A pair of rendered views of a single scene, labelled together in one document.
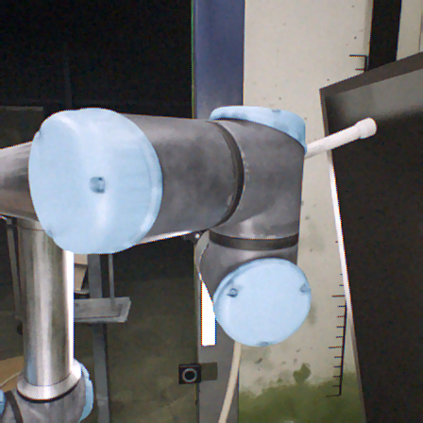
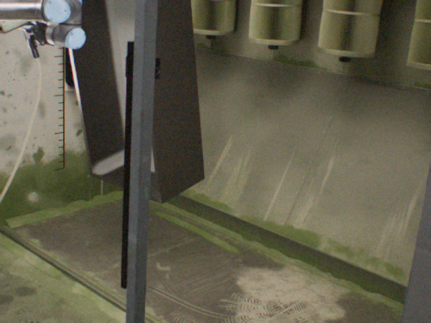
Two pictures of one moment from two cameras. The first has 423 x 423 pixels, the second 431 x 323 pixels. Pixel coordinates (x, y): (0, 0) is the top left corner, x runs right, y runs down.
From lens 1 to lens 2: 2.37 m
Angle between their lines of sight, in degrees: 41
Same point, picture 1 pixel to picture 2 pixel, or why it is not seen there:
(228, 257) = (69, 27)
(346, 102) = not seen: outside the picture
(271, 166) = (78, 8)
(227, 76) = not seen: outside the picture
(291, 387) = (31, 166)
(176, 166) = (71, 8)
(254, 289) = (75, 33)
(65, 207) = (56, 14)
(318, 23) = not seen: outside the picture
